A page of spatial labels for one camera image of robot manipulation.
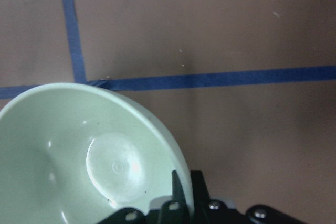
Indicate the green bowl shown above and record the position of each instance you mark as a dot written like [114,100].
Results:
[72,153]

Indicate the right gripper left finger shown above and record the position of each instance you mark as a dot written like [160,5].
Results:
[179,208]

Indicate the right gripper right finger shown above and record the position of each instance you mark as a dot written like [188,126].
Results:
[201,197]

